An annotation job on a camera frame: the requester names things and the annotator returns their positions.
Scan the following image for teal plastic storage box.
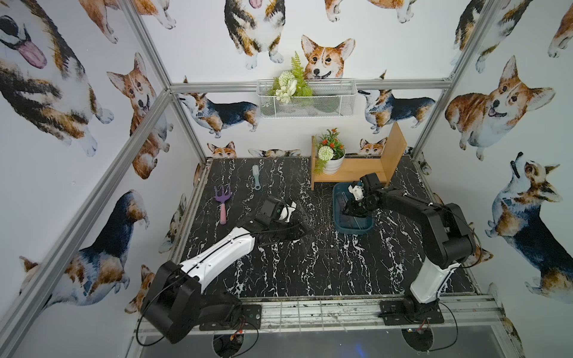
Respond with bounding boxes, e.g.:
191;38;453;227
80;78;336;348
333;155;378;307
333;183;374;235

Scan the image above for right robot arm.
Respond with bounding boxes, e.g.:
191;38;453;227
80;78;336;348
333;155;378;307
343;173;476;326

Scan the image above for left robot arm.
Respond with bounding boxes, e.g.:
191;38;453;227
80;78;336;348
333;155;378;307
140;196;312;344

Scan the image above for wooden desk shelf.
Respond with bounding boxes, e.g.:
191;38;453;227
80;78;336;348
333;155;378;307
310;123;407;190

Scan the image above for potted flower white pot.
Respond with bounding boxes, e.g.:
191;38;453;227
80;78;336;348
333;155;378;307
313;128;346;175

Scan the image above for purple pink garden rake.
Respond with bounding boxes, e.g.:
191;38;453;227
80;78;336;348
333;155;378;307
213;184;232;225

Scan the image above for teal cleaning brush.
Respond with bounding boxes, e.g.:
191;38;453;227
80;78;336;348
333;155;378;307
252;165;262;191

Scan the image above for green fern white flowers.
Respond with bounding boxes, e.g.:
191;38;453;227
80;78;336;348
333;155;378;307
269;52;313;104

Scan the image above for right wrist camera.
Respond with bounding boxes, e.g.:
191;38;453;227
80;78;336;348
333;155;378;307
349;183;364;201

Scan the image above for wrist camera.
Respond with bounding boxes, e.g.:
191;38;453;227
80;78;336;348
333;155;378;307
278;201;297;223
349;183;364;201

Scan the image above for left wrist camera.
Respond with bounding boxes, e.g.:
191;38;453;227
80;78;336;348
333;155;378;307
278;201;297;223

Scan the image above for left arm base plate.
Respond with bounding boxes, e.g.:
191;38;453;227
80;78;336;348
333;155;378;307
199;304;263;331

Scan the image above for white wire wall basket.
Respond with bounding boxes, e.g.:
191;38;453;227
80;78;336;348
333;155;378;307
257;79;358;119

